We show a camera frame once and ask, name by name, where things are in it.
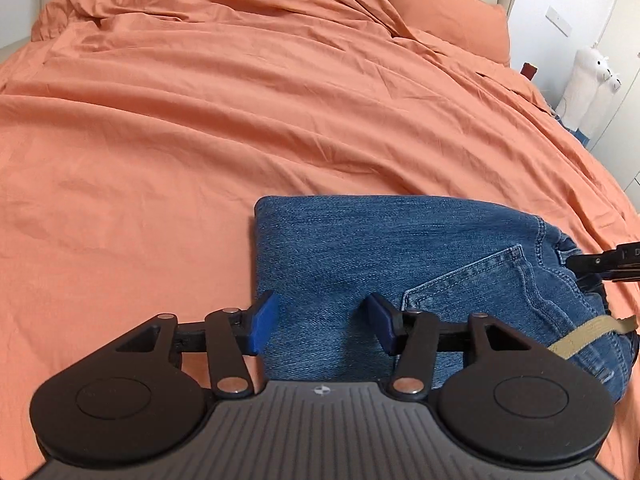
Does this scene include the white llama plush toy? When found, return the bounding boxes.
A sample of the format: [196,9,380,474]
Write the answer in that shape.
[570,67,623,146]
[556,46,608,131]

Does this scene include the orange duvet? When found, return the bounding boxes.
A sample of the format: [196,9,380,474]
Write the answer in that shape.
[0,0,640,480]

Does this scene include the white wall socket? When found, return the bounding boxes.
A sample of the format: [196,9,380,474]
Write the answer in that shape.
[545,6,572,37]

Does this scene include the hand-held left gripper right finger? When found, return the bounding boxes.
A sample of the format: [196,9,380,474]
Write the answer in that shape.
[364,294,546,401]

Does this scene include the orange pillow with flower print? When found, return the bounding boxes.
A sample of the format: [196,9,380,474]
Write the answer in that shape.
[361,0,512,67]

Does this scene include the white wardrobe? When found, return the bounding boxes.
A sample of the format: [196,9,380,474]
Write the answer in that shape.
[587,0,640,196]

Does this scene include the blue denim pants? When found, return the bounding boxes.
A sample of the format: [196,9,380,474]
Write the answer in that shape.
[252,195,640,401]

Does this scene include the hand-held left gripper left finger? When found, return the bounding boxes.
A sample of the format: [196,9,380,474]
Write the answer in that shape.
[112,291,280,400]

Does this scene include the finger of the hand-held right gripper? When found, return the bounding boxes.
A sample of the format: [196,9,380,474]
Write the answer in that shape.
[565,242,640,281]

